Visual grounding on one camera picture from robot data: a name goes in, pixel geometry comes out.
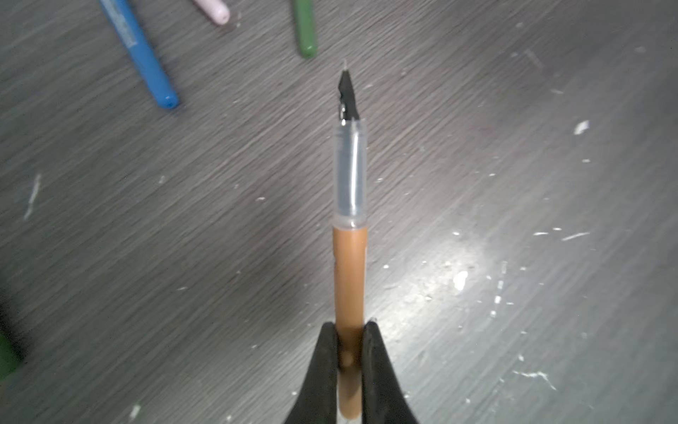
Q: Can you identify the pink fountain pen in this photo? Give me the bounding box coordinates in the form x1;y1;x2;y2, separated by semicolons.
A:
194;0;231;26

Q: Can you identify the orange brown pen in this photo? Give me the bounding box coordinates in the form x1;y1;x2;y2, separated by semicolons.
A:
332;65;368;420

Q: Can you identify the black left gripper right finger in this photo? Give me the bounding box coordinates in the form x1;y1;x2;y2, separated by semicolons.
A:
361;321;418;424

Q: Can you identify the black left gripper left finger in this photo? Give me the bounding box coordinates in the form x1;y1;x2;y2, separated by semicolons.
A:
284;322;338;424

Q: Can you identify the green pen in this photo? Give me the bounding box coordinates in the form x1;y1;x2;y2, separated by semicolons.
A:
291;0;318;58

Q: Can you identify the blue pen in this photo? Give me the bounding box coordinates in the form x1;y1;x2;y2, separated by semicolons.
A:
99;0;179;110

